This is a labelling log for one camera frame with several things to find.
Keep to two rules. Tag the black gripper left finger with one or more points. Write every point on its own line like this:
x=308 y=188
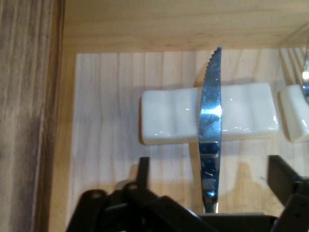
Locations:
x=135 y=207

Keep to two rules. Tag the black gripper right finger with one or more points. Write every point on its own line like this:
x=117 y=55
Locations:
x=294 y=193

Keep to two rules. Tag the serrated steel table knife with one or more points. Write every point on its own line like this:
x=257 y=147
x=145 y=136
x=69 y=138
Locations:
x=210 y=108

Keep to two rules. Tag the white ceramic cutlery rest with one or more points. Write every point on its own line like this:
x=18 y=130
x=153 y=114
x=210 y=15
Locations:
x=246 y=113
x=293 y=116

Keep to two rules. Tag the dark wooden drawer cabinet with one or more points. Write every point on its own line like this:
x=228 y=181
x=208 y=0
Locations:
x=24 y=96

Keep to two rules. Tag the steel fork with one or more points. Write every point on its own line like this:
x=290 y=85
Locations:
x=306 y=79

